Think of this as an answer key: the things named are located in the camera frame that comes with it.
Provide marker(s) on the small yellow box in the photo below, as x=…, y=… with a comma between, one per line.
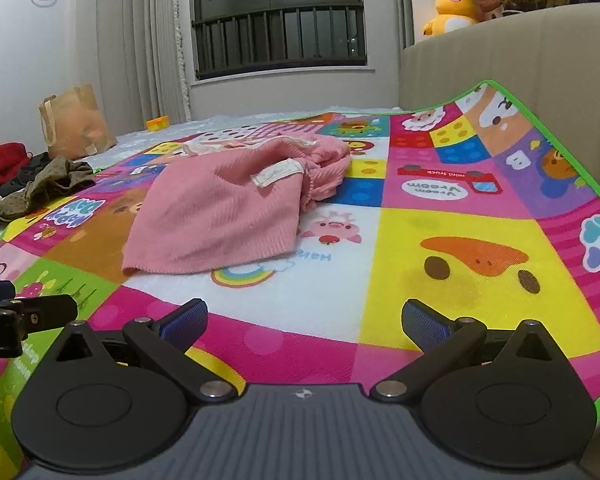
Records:
x=158, y=124

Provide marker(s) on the brown paper bag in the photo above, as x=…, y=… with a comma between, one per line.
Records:
x=75, y=125

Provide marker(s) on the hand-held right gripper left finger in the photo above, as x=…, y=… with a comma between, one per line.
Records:
x=185, y=321

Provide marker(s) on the black garment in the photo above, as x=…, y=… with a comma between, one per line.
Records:
x=31, y=167

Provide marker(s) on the yellow duck plush toy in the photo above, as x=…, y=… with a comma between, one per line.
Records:
x=452, y=7

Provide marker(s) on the olive dotted garment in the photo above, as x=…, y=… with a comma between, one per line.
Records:
x=55, y=180

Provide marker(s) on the white curtain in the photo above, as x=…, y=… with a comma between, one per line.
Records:
x=145, y=50

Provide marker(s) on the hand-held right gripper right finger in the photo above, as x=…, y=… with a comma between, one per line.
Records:
x=422, y=322

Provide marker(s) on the colourful cartoon play mat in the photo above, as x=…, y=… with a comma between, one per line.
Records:
x=455, y=240

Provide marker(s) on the beige padded headboard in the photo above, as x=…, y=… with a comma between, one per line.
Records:
x=480, y=60

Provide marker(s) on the red garment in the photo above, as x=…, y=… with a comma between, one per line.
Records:
x=2, y=162

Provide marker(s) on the window with black railing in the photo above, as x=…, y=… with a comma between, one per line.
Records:
x=280, y=35

